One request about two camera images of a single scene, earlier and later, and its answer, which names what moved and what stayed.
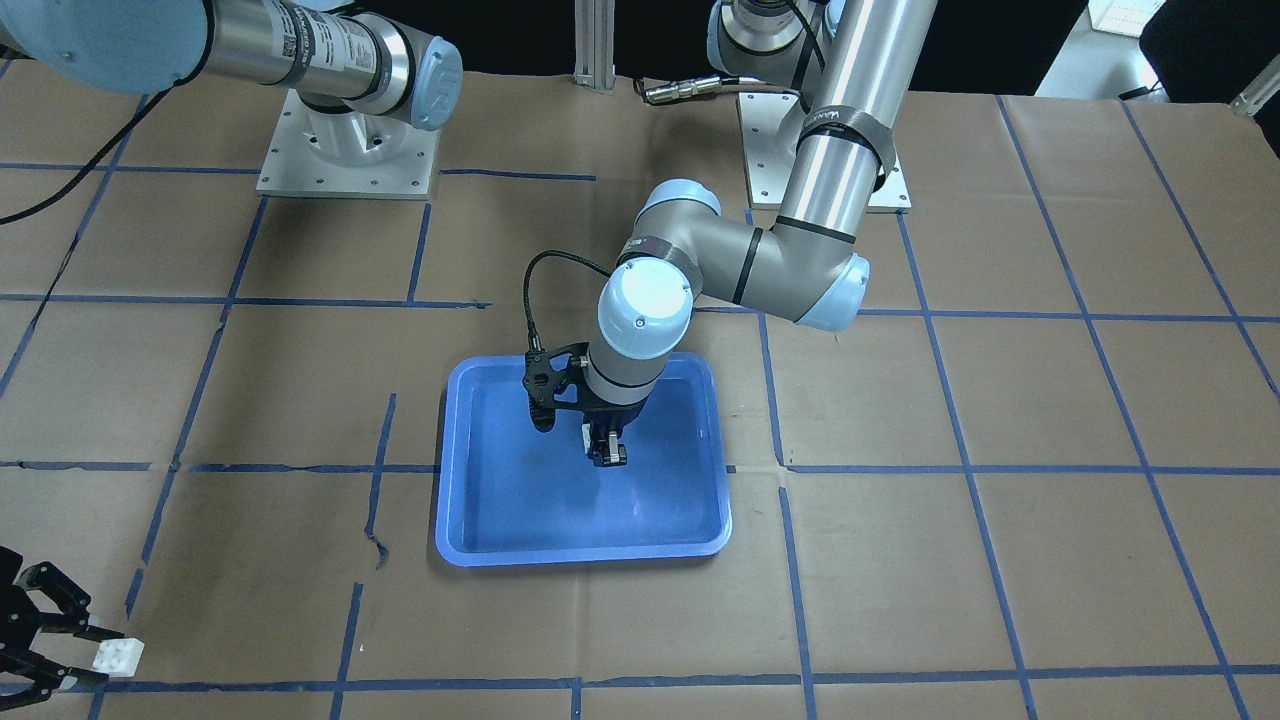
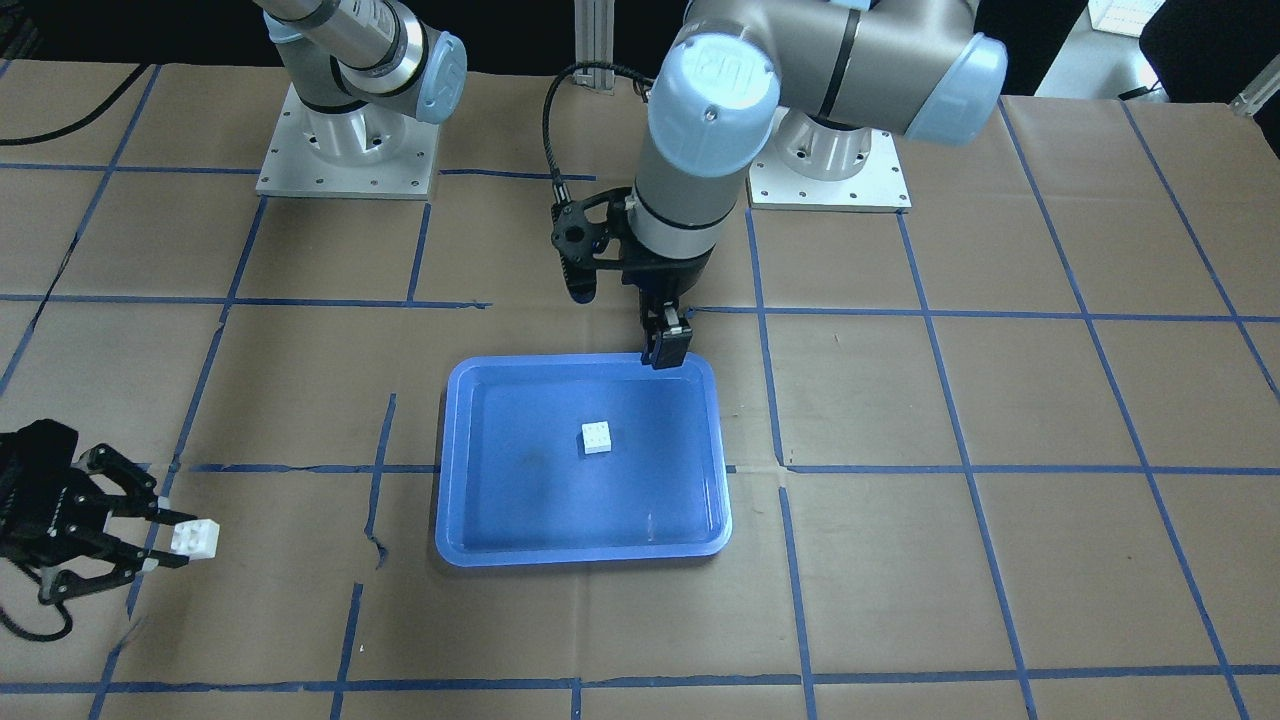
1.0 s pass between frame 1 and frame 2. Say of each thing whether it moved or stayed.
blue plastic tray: stayed
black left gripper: moved
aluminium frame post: stayed
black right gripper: moved
